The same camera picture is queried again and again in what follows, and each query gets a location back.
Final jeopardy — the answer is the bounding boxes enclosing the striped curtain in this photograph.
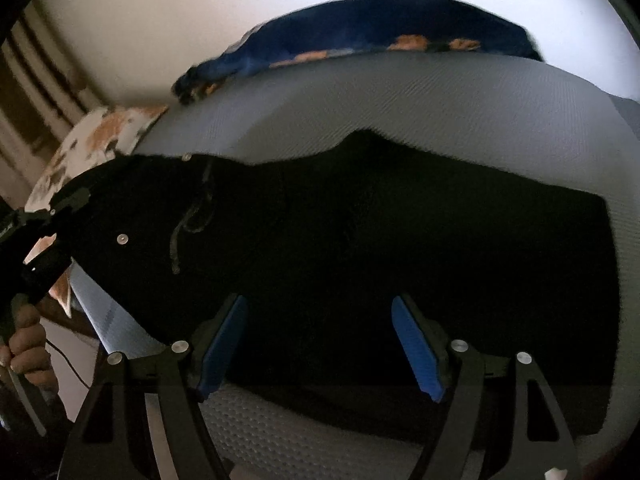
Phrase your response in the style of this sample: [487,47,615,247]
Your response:
[0,0,101,211]

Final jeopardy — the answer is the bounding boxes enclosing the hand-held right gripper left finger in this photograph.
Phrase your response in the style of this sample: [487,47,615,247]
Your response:
[65,294,249,480]

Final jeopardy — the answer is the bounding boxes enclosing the person's left hand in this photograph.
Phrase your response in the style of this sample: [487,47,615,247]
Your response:
[0,304,54,392]

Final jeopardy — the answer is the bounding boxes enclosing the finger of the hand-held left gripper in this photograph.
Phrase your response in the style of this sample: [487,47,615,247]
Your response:
[47,186,92,221]

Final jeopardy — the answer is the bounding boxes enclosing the grey mesh mattress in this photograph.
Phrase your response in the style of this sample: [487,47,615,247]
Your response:
[70,52,640,480]

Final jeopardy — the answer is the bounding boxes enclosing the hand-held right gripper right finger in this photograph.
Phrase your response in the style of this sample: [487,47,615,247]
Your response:
[391,294,583,480]

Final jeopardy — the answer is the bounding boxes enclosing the black pants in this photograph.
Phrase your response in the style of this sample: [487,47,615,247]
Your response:
[50,130,623,436]

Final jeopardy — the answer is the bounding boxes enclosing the blue blanket with orange print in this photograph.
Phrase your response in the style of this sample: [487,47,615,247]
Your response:
[170,0,546,106]

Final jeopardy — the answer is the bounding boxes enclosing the thin black cable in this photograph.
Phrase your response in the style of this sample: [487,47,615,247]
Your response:
[45,339,93,391]

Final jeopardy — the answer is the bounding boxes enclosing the white floral pillow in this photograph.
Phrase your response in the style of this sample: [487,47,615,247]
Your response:
[22,105,170,318]

